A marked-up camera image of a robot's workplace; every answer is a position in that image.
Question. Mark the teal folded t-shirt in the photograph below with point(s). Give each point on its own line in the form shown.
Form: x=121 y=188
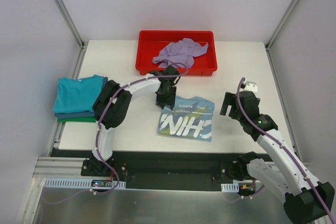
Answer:
x=76 y=95

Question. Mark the left aluminium frame post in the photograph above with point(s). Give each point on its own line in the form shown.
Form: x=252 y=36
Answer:
x=69 y=22

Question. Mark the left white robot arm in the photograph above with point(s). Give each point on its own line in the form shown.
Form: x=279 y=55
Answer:
x=112 y=104

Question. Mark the lavender t-shirt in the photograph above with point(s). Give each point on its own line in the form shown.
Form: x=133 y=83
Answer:
x=180 y=54

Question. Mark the right white cable duct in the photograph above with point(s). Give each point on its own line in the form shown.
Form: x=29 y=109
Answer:
x=230 y=188

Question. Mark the red plastic bin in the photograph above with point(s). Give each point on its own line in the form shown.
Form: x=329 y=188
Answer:
x=151 y=42

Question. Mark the left white cable duct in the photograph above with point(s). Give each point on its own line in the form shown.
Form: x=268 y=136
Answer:
x=75 y=183

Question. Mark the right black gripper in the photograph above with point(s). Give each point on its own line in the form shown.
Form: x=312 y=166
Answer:
x=232 y=106

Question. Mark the light blue t-shirt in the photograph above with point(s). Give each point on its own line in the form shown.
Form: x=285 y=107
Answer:
x=189 y=118

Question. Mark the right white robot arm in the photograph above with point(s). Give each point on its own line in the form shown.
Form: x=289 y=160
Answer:
x=304 y=197

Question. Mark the white cable duct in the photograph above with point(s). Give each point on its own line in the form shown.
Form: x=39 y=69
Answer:
x=230 y=188
x=75 y=183

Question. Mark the aluminium frame post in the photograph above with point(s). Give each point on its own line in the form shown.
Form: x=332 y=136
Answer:
x=69 y=22
x=285 y=17

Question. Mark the aluminium front rail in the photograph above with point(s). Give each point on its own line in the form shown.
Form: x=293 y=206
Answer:
x=57 y=167

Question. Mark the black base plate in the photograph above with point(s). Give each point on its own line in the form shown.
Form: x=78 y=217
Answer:
x=181 y=180

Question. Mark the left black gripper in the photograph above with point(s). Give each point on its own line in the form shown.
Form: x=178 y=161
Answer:
x=165 y=99

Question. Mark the dark blue folded t-shirt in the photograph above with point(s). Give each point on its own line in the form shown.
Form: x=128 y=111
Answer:
x=76 y=115

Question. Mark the right aluminium frame post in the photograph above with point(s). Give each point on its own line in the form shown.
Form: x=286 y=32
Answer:
x=285 y=17

